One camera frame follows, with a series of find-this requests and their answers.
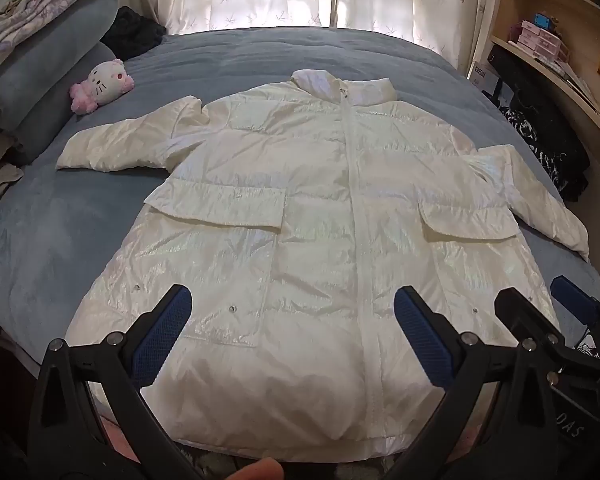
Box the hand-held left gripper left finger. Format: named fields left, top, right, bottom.
left=27, top=284, right=195, bottom=480

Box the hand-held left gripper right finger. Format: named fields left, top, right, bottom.
left=382, top=285, right=565, bottom=480

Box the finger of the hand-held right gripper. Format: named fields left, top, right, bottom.
left=550, top=276, right=600, bottom=358
left=494, top=287, right=567, bottom=356

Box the white shiny padded jacket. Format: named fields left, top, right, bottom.
left=55, top=69, right=591, bottom=457

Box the person's left hand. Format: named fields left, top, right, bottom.
left=229, top=457, right=286, bottom=480

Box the black cloth with white print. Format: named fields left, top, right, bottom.
left=487, top=45, right=592, bottom=204

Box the white printed box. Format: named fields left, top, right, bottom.
left=467, top=60, right=502, bottom=97

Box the pink white cat plush toy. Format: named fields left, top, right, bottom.
left=70, top=59, right=134, bottom=116

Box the pink drawer organiser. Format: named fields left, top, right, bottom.
left=515, top=20, right=572, bottom=62

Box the wooden curved shelf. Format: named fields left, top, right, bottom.
left=467, top=0, right=600, bottom=211

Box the black knitted cloth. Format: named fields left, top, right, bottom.
left=100, top=6, right=167, bottom=61

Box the blue bed blanket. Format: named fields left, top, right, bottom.
left=0, top=27, right=600, bottom=361

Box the large grey-blue pillow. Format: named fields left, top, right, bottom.
left=0, top=0, right=122, bottom=108

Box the white printed blanket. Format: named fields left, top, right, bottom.
left=0, top=0, right=128, bottom=76

